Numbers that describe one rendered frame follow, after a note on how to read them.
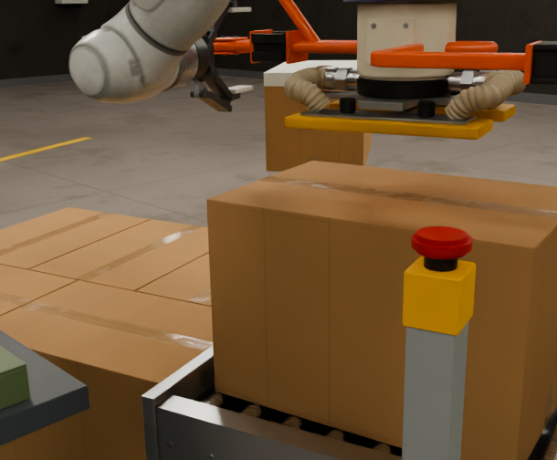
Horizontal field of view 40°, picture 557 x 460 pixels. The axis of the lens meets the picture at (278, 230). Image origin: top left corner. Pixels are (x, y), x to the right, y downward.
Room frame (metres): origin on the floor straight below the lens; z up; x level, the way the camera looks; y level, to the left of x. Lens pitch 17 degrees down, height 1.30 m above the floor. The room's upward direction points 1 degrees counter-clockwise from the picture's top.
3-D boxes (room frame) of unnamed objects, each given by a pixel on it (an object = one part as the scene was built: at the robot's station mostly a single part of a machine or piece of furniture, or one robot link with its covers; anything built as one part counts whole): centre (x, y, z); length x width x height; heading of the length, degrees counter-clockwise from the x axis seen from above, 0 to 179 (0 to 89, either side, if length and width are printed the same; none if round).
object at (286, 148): (3.36, -0.20, 0.82); 0.60 x 0.40 x 0.40; 170
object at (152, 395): (1.56, 0.08, 0.58); 0.70 x 0.03 x 0.06; 151
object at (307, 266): (1.39, -0.23, 0.75); 0.60 x 0.40 x 0.40; 58
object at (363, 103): (1.38, -0.23, 1.15); 0.34 x 0.25 x 0.06; 62
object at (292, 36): (1.50, -0.01, 1.22); 0.10 x 0.08 x 0.06; 152
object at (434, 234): (0.85, -0.19, 1.02); 0.07 x 0.07 x 0.04
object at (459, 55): (1.37, 0.00, 1.22); 0.93 x 0.30 x 0.04; 62
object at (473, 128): (1.30, -0.19, 1.11); 0.34 x 0.10 x 0.05; 62
